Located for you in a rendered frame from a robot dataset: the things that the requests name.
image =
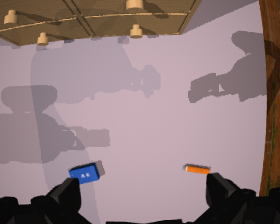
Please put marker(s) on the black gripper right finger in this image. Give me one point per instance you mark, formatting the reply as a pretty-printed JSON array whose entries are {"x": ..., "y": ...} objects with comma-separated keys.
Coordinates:
[{"x": 225, "y": 210}]

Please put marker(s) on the tan wooden chest of drawers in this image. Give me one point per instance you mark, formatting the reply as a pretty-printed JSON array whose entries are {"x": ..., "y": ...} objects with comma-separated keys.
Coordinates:
[{"x": 82, "y": 19}]

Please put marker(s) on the orange aaa battery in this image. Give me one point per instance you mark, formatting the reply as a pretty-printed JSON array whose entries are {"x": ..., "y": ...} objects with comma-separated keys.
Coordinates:
[{"x": 196, "y": 169}]

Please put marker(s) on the light brown wooden drawer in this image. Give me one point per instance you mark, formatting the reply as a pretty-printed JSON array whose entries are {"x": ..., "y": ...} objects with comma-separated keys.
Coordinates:
[
  {"x": 55, "y": 30},
  {"x": 122, "y": 24},
  {"x": 131, "y": 6},
  {"x": 24, "y": 11}
]

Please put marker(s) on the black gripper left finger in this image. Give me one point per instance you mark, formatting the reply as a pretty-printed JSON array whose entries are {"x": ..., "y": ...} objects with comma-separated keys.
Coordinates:
[{"x": 60, "y": 213}]

